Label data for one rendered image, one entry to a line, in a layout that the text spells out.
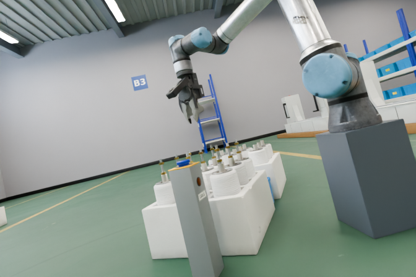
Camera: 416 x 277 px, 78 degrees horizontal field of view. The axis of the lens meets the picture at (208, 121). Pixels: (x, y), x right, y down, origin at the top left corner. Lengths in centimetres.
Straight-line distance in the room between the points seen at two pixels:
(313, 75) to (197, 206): 47
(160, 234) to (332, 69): 76
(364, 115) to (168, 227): 72
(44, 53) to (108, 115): 246
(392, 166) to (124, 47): 740
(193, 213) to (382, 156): 55
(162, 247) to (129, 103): 656
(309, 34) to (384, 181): 46
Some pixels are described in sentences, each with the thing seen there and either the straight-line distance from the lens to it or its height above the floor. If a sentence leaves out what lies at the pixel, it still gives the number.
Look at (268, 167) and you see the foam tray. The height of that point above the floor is 16.
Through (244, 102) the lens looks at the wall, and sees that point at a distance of 736.
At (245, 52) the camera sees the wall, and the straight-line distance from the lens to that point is 773.
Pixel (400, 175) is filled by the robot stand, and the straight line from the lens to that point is 91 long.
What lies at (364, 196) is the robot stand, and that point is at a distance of 86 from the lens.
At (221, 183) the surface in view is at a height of 22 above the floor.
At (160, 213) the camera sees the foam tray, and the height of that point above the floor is 16.
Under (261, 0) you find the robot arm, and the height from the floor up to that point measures 82.
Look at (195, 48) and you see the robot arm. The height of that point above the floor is 73.
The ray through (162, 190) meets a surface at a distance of 97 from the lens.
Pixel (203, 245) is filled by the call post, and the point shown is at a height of 10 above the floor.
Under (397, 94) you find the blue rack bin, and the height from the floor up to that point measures 33.
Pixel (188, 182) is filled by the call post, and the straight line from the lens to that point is 73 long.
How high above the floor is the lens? 38
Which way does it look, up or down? 4 degrees up
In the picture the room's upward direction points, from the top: 14 degrees counter-clockwise
